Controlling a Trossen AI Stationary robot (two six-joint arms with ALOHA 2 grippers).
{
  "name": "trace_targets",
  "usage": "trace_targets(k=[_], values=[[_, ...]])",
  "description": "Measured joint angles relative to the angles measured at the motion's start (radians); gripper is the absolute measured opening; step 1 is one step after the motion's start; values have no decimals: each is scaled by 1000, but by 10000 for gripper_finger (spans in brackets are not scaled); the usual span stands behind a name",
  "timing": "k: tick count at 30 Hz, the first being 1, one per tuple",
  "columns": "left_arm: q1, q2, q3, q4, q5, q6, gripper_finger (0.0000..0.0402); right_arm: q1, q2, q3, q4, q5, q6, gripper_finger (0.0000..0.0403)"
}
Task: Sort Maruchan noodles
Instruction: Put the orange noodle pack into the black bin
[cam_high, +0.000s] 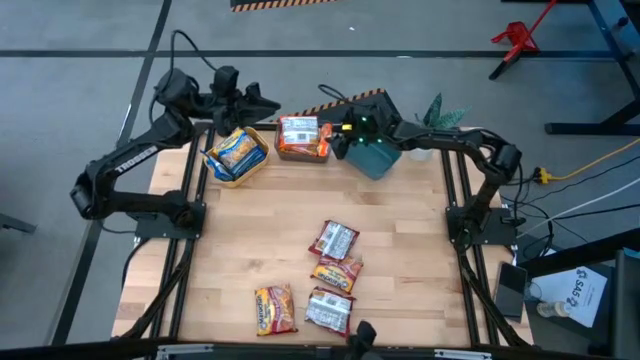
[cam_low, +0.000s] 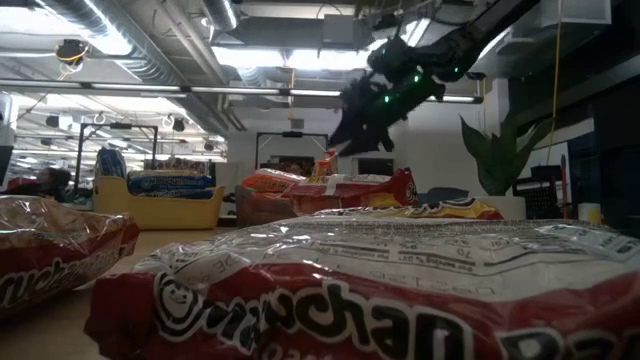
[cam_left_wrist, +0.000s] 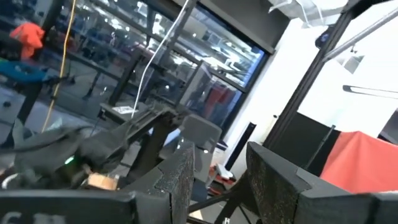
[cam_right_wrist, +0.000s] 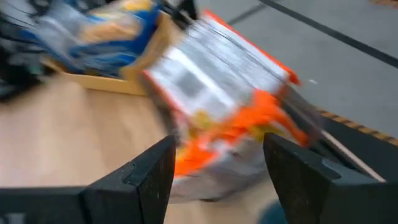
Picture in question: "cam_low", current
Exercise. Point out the bright ceiling light panel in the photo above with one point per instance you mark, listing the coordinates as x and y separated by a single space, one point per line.
280 57

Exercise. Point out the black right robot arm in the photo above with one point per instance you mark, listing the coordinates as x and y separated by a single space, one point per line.
475 40

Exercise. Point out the silver ventilation duct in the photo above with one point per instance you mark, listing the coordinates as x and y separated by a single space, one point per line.
220 12

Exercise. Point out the black perforated crate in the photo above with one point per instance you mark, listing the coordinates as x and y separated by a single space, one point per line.
537 200

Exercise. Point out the grey plastic bin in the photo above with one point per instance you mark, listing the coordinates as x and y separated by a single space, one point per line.
262 207

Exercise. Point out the yellow plastic bin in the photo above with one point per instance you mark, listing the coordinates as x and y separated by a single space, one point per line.
160 212

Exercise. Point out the white ceiling light tube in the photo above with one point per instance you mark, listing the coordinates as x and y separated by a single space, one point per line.
235 91
460 98
315 93

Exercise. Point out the person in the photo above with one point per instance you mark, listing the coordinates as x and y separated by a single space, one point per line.
50 181

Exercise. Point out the green leafy plant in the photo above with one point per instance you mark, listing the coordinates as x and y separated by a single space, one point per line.
500 155

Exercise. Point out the floral patterned board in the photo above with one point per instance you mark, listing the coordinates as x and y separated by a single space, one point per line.
180 164

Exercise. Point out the black metal frame rig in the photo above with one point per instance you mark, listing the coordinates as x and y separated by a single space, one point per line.
79 150
292 134

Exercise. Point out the black monitor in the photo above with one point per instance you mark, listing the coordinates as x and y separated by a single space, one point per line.
375 166

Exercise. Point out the grey square wall vent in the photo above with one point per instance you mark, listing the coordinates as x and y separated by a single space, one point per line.
297 123

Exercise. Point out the black ceiling camera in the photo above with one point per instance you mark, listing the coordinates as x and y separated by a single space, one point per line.
71 50

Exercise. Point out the yellow and white cup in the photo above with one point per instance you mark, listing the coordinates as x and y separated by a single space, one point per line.
590 212

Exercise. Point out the white and black equipment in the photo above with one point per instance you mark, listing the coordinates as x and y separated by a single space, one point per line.
5 130

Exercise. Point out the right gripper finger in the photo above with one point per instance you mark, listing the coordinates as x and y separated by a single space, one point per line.
375 142
345 132

